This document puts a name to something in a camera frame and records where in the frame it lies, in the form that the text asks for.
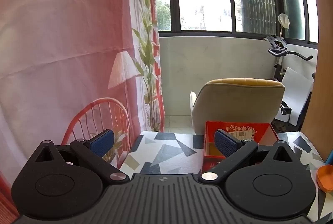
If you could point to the white rounded cap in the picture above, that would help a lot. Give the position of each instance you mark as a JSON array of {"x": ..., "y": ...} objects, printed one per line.
[{"x": 284, "y": 20}]

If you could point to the beige armchair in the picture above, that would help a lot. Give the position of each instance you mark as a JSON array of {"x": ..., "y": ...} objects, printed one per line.
[{"x": 234, "y": 101}]

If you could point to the red strawberry print box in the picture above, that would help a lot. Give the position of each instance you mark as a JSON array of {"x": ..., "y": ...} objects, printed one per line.
[{"x": 209, "y": 135}]

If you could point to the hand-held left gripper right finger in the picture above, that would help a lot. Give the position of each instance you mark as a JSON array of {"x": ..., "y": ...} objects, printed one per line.
[{"x": 225, "y": 145}]

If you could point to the blue plastic item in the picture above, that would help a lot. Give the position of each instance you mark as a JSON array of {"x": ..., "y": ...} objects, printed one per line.
[{"x": 330, "y": 157}]

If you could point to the white board sheet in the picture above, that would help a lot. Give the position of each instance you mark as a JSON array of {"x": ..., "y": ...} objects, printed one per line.
[{"x": 294, "y": 91}]

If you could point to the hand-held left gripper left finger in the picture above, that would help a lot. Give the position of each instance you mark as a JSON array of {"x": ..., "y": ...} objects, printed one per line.
[{"x": 102, "y": 143}]

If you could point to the geometric patterned tablecloth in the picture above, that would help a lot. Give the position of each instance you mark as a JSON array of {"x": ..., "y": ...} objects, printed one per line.
[{"x": 166, "y": 159}]

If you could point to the black exercise bike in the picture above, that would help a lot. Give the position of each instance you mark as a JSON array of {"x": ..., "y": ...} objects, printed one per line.
[{"x": 279, "y": 51}]

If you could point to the pink printed wall cloth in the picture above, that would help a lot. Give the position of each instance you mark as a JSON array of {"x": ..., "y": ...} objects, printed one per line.
[{"x": 65, "y": 31}]

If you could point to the wooden panel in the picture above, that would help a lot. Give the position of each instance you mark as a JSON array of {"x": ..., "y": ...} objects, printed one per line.
[{"x": 322, "y": 96}]

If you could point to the orange bowl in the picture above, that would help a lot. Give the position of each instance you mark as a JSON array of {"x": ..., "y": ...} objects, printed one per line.
[{"x": 325, "y": 177}]

